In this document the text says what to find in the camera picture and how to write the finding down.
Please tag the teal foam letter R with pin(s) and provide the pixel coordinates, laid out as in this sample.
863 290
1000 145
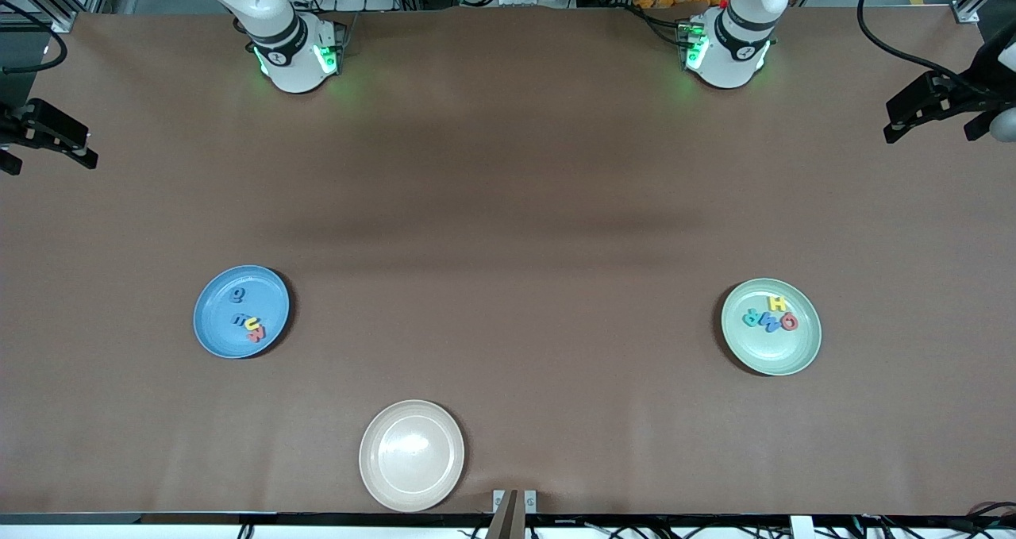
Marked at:
750 318

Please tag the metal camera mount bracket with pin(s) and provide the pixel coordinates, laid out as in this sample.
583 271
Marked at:
514 515

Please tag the yellow foam letter H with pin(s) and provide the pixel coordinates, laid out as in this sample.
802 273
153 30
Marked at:
778 305

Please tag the metal table corner bracket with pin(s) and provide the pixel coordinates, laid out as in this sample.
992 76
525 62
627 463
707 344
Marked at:
63 23
968 13

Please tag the blue foam letter m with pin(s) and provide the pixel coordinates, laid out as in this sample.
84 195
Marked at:
238 319

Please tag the red foam small w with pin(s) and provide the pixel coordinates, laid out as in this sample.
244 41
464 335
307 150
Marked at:
259 336

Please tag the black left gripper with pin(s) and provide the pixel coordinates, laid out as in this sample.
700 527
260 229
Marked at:
987 80

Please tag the blue plate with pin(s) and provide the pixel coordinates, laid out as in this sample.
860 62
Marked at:
218 325

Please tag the blue foam capital W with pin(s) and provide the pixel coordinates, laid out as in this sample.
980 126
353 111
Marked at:
767 321

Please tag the pale green plate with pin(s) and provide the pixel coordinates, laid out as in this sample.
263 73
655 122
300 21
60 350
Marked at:
770 356

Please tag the beige plate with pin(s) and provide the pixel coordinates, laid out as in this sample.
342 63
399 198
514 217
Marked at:
411 456

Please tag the red foam letter Q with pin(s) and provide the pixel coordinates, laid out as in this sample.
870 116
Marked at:
783 322

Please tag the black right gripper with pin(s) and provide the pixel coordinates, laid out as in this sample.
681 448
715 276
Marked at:
9 128

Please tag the grey base connector box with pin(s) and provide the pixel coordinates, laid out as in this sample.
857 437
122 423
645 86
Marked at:
329 47
692 43

